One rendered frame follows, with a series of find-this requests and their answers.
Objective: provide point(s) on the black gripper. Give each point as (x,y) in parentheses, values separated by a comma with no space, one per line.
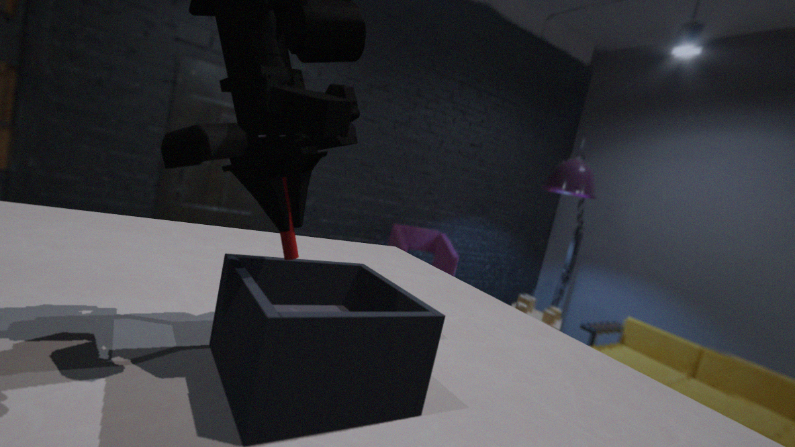
(259,163)

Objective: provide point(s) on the red peg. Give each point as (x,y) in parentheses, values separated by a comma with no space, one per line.
(288,238)

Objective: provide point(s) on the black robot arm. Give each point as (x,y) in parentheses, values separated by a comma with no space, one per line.
(316,31)

